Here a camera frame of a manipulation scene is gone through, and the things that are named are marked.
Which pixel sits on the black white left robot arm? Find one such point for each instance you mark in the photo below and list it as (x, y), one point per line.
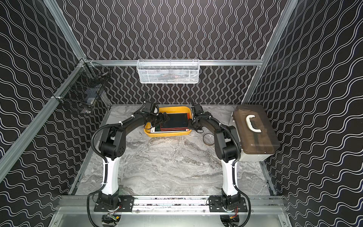
(109, 143)

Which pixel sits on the white wire mesh basket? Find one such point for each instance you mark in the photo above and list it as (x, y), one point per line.
(168, 71)

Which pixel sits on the white toolbox brown lid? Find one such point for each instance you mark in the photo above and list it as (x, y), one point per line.
(258, 139)

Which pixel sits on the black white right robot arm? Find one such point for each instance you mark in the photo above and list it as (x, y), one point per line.
(227, 149)

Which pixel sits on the white writing tablet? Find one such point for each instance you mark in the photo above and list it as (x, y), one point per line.
(156, 130)

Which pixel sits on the yellow plastic storage tray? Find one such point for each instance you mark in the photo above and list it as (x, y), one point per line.
(170, 110)

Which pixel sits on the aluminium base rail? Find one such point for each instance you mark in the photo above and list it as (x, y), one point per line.
(175, 205)

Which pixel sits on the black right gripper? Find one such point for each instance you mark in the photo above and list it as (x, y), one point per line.
(189, 126)

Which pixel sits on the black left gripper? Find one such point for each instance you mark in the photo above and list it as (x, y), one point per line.
(157, 119)

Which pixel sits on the black wire mesh basket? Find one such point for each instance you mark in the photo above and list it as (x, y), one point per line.
(85, 90)

